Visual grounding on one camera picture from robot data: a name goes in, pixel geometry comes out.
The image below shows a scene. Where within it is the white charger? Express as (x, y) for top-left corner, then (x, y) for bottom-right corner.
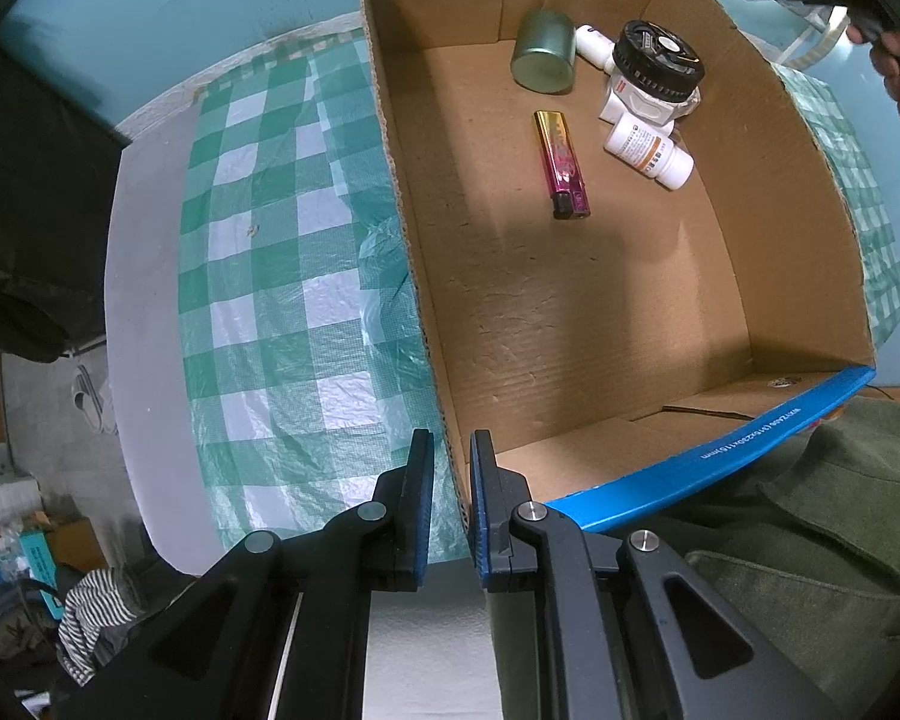
(598, 75), (680, 128)

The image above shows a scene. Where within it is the teal cardboard box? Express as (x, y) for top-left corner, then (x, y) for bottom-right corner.
(0, 529), (57, 586)

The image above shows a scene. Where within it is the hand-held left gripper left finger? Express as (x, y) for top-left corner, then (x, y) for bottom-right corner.
(56, 429), (436, 720)

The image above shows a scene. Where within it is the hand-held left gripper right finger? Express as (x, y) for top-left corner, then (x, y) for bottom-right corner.
(469, 429), (845, 720)

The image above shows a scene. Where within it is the person's olive green clothing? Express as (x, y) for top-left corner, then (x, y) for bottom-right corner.
(495, 397), (900, 720)

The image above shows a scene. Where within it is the black hanging clothing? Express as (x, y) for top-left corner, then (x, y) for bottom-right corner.
(0, 37), (132, 361)

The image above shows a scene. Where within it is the green metal tin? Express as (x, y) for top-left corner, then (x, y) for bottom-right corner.
(510, 9), (577, 95)

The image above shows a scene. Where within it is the small white bottle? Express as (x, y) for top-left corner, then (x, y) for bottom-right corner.
(574, 24), (616, 70)

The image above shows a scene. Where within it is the pink gold lighter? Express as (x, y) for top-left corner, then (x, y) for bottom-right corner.
(532, 110), (592, 221)

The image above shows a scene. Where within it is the person's right hand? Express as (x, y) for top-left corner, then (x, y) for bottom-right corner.
(847, 24), (900, 125)

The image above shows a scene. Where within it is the striped cloth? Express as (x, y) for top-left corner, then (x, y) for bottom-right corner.
(56, 570), (147, 685)

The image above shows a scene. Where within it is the white slipper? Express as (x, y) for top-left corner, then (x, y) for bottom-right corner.
(73, 366), (103, 412)
(90, 382), (118, 436)

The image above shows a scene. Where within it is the cardboard box with blue tape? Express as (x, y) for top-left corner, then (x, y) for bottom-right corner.
(356, 0), (878, 537)

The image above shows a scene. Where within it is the black round jar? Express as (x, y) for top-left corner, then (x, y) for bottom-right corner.
(611, 19), (706, 102)

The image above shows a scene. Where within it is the white pill bottle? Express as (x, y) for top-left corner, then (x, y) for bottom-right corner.
(604, 111), (695, 192)

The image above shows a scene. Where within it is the teal checked plastic tablecloth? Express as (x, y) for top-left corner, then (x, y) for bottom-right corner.
(178, 28), (900, 563)

